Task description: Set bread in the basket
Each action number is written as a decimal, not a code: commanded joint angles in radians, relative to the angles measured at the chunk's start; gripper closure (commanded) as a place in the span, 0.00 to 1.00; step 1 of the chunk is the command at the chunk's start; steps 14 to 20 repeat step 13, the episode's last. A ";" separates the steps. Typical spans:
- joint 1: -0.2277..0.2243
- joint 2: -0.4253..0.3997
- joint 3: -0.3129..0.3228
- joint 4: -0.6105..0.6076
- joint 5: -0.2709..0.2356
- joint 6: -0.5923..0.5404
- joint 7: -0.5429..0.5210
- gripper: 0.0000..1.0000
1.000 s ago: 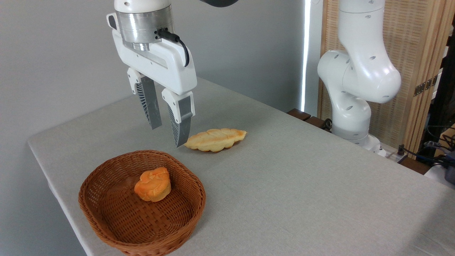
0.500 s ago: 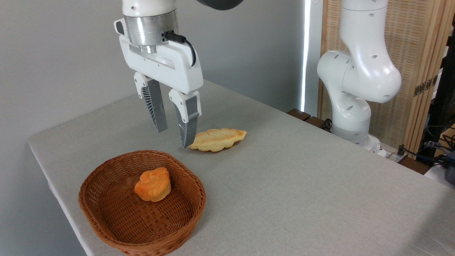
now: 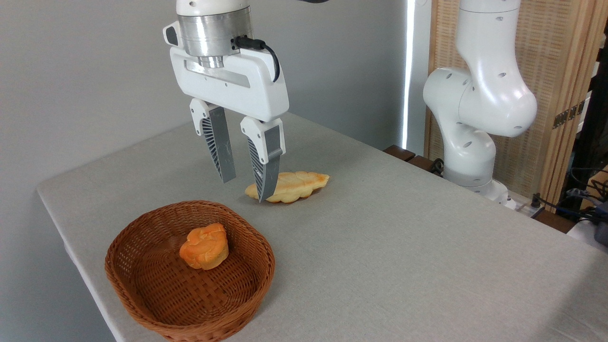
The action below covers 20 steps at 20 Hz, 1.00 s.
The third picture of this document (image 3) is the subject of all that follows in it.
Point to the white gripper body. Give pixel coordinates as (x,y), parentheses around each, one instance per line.
(237,88)

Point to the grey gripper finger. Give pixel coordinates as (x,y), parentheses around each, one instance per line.
(266,161)
(222,142)

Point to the round orange bread bun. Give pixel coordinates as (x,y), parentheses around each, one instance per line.
(205,247)

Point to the brown wicker basket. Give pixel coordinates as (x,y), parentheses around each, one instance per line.
(156,285)

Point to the brass screen hinge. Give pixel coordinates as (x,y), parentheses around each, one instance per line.
(568,115)

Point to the long pale braided bread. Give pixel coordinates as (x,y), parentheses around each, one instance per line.
(297,186)

